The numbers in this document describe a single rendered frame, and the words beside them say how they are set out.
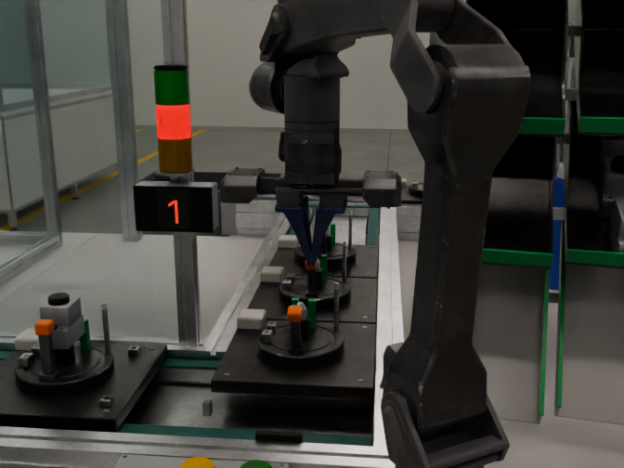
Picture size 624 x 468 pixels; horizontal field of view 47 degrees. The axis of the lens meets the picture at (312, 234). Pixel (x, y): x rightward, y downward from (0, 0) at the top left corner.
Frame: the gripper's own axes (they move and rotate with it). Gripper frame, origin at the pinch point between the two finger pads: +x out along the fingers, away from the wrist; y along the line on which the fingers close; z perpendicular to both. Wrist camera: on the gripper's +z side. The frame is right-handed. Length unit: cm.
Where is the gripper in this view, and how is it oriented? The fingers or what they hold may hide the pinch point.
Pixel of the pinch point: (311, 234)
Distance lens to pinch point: 77.7
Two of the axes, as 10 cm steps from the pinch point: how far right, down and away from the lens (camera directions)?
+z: 1.0, -2.7, 9.6
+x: 0.0, 9.6, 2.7
